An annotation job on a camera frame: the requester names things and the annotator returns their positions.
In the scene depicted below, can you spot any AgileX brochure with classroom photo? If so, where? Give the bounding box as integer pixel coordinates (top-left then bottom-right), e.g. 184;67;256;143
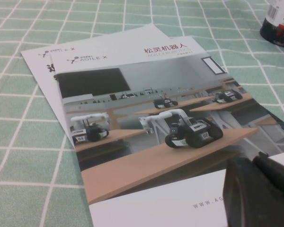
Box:
49;35;284;227

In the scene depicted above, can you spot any black mesh pen holder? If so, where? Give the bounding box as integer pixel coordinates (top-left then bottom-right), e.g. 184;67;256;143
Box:
259;0;284;50

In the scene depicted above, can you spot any white AgileX brochure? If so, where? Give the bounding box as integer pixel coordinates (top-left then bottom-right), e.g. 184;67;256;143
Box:
20;23;171;146

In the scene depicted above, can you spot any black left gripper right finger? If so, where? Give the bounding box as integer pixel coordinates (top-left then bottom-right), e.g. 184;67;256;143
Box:
252;152;284;210

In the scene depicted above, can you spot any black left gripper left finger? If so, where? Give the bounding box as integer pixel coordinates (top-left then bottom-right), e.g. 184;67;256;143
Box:
222;156;284;227

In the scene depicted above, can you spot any green checked tablecloth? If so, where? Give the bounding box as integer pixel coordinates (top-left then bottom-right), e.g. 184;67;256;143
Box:
0;0;284;227

